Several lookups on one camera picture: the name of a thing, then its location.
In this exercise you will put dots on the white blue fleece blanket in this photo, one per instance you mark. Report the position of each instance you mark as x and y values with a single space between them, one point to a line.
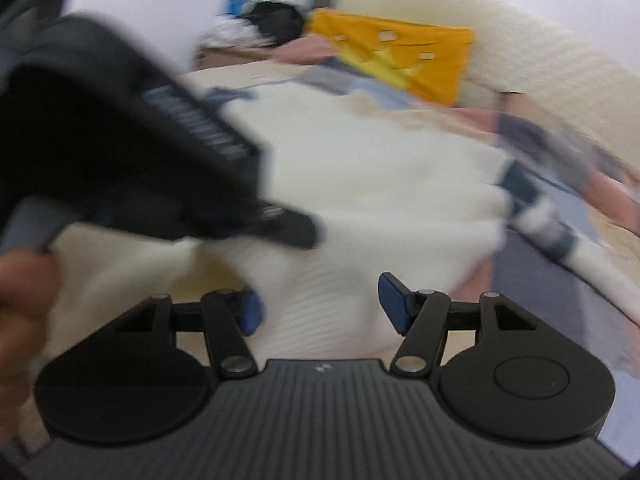
375 185

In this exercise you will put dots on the blue item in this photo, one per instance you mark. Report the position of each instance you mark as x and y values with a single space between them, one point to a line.
237 2

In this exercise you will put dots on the white clothes pile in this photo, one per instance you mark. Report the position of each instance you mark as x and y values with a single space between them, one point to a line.
225 32

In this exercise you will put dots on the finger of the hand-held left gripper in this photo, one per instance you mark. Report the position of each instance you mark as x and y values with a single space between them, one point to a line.
295 227

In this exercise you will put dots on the black clothes pile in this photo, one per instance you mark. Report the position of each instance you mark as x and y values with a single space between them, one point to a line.
277 20

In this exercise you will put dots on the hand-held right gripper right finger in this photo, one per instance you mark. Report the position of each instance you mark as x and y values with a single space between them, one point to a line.
392 300

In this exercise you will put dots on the person's left hand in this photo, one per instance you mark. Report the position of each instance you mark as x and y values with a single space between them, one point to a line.
20 320

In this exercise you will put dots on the cream quilted headboard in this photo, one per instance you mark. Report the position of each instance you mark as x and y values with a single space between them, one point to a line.
550 60

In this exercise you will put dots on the patchwork bed cover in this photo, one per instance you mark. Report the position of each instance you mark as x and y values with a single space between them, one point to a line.
550 310

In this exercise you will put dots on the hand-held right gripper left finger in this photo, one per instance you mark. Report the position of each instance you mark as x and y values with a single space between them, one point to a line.
252 310

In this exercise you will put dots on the grey wall socket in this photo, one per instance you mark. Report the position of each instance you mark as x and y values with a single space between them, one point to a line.
324 2

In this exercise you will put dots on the yellow crown print pillow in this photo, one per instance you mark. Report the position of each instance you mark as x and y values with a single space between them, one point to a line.
400 55

